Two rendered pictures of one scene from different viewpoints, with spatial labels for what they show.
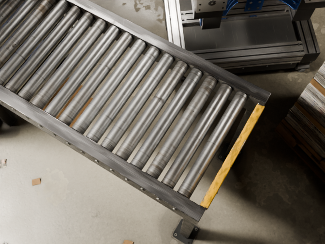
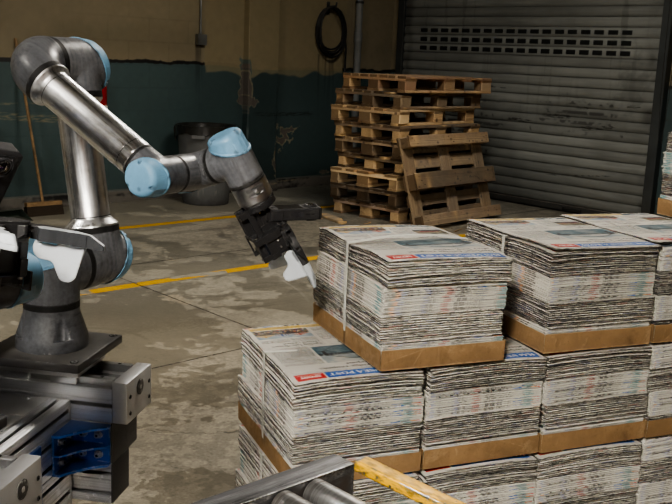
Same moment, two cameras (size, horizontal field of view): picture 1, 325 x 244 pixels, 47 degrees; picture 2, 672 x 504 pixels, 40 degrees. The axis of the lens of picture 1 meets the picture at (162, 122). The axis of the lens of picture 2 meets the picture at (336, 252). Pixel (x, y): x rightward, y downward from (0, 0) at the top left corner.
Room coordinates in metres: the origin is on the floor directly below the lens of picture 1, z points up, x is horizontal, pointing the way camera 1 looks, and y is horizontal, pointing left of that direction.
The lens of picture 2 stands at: (0.30, 1.01, 1.44)
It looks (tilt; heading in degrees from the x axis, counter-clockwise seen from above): 12 degrees down; 282
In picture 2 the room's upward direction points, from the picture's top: 3 degrees clockwise
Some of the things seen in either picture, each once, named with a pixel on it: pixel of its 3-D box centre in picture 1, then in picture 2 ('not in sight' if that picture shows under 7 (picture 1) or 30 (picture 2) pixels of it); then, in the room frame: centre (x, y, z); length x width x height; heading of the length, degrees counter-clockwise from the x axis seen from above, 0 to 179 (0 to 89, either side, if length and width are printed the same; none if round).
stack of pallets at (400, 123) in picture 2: not in sight; (409, 144); (1.44, -7.87, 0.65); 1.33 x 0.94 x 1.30; 59
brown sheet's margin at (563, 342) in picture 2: not in sight; (549, 316); (0.23, -1.20, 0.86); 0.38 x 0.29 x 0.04; 124
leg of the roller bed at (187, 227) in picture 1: (188, 225); not in sight; (0.17, -0.09, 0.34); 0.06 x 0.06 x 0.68; 55
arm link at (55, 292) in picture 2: not in sight; (53, 267); (1.26, -0.74, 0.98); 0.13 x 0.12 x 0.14; 74
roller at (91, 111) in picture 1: (110, 85); not in sight; (0.67, 0.19, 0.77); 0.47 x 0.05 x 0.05; 145
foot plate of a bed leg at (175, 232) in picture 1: (185, 232); not in sight; (0.17, -0.09, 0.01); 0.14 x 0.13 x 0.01; 145
